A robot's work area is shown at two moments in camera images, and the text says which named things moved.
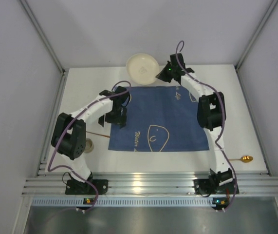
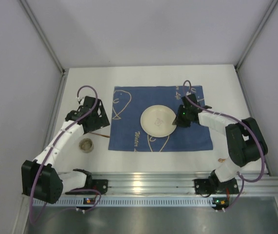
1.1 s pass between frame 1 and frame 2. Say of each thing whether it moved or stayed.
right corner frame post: stayed
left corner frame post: stayed
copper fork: stayed
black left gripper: moved
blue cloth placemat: stayed
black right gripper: moved
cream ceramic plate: moved
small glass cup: stayed
